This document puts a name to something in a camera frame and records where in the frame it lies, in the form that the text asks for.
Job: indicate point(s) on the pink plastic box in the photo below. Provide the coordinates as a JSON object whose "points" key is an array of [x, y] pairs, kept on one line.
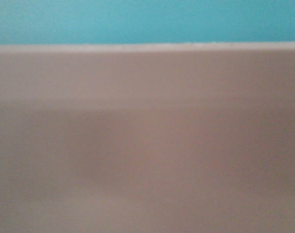
{"points": [[159, 138]]}

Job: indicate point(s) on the light blue plastic box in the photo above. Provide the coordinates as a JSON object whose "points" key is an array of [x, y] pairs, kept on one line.
{"points": [[145, 21]]}

